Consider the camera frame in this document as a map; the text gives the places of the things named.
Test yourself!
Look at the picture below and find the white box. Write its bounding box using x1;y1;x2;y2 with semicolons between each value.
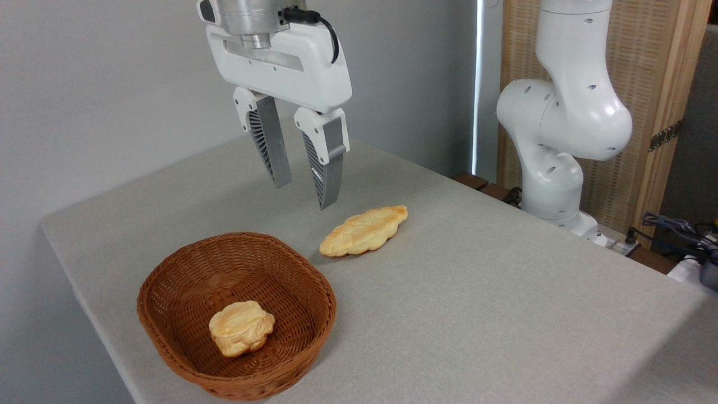
668;255;718;298

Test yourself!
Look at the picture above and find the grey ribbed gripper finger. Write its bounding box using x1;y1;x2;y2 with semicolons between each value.
294;107;351;210
233;87;293;189

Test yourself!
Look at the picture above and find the long braided bread loaf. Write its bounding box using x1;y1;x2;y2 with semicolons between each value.
319;205;408;258

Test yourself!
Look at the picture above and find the dark grey partition panel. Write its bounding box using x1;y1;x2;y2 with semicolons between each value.
661;25;718;225

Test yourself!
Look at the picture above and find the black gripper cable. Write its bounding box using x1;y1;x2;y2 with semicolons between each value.
282;7;340;64

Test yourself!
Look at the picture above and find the bundle of grey-blue cables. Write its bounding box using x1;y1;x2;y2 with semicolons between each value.
642;212;718;264

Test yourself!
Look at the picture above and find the brown wicker basket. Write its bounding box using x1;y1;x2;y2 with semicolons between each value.
137;232;338;401

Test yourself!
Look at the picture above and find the black metal screen hinge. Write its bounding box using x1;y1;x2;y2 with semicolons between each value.
649;120;683;152

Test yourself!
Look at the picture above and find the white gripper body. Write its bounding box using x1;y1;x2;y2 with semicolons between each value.
206;22;353;114

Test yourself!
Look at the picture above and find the round golden bread roll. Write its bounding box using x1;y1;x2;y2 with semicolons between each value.
209;301;276;358

